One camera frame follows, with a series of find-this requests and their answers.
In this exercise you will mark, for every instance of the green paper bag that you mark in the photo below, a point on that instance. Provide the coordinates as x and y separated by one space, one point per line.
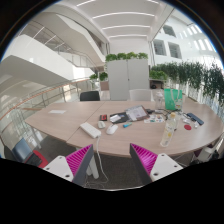
173 99

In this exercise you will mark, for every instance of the small white green device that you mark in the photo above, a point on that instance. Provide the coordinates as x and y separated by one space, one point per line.
101 124

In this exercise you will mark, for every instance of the black chair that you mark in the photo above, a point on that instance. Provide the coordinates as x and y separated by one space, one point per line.
90 96

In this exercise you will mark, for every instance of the white computer mouse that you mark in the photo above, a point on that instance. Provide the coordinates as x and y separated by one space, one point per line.
111 129

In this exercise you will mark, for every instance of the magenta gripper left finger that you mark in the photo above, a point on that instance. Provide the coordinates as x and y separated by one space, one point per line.
72 167

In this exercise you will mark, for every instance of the red and blue chair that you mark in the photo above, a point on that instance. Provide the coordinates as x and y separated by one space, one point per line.
23 153

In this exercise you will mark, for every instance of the clear plastic water bottle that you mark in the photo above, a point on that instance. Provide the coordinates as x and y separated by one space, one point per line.
168 130

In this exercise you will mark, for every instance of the dark blue phone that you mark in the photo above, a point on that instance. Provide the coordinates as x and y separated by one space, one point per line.
195 118

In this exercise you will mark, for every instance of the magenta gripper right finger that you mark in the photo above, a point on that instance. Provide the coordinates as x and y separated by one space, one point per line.
151 166

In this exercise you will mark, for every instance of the green plant hedge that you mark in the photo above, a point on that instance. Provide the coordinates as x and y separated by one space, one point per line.
195 74

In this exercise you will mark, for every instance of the red round lid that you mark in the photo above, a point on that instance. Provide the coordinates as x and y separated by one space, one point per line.
187 127

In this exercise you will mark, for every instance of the white cabinet with plants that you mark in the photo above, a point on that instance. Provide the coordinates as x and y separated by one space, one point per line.
126 72

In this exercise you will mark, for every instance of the blue marker pen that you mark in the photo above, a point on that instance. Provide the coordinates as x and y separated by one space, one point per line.
127 125

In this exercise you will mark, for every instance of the small red black box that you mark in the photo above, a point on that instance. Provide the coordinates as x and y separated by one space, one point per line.
103 117

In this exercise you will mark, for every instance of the white paper sheet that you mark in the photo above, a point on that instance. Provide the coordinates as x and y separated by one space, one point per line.
57 111

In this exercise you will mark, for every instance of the clear glass jar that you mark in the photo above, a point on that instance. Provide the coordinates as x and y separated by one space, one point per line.
159 101

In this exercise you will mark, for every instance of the open notebook with papers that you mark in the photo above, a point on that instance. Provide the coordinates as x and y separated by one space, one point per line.
137 113

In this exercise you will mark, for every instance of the white power strip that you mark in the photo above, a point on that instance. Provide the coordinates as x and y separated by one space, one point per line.
90 130

